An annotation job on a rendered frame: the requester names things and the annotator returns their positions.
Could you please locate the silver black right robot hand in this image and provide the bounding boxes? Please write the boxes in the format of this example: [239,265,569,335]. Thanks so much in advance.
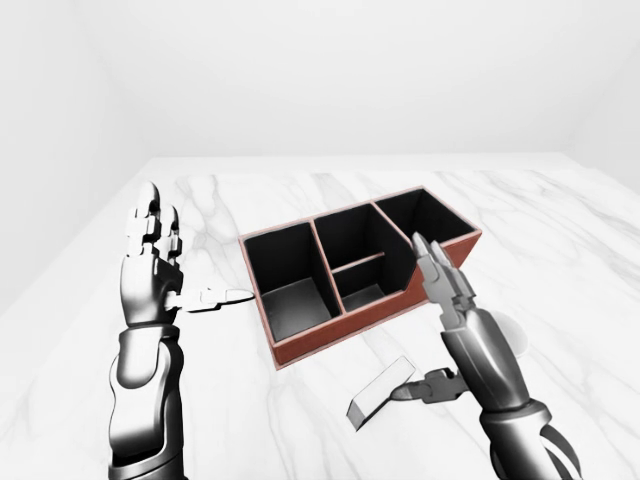
[391,231,533,413]

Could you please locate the red-brown desk caddy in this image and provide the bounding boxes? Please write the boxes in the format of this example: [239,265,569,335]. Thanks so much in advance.
[238,184,483,372]

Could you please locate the white book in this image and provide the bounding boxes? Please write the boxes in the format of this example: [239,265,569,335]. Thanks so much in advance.
[346,355,418,431]

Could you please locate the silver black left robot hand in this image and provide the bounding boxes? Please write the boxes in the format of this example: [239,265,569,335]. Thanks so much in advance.
[121,181,256,329]

